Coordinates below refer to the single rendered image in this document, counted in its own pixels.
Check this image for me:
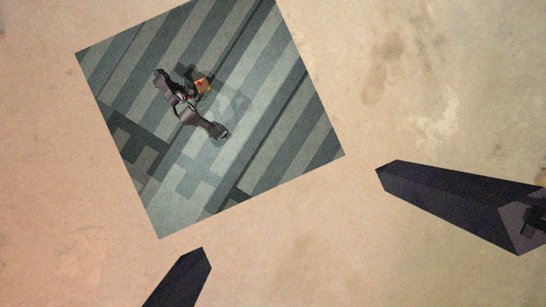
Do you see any orange block with round hole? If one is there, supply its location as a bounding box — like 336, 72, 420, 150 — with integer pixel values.
194, 77, 211, 94

